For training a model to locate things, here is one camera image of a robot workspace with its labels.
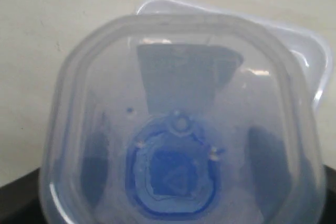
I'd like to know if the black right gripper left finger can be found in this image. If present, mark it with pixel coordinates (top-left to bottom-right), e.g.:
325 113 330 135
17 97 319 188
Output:
1 169 47 223

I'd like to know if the clear plastic tall container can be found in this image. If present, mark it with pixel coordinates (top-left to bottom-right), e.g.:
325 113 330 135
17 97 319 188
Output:
40 0 332 223

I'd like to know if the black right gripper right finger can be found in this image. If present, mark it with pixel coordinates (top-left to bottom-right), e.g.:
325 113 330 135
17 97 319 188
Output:
319 166 336 224

